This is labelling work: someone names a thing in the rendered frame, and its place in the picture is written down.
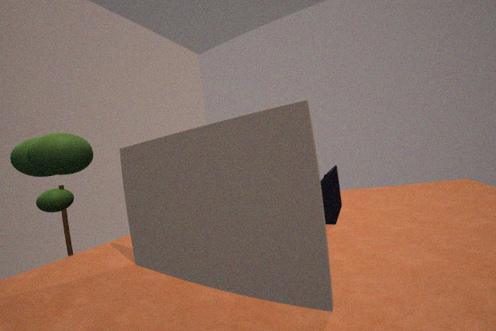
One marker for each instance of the grey flat panel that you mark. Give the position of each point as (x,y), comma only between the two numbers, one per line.
(234,205)

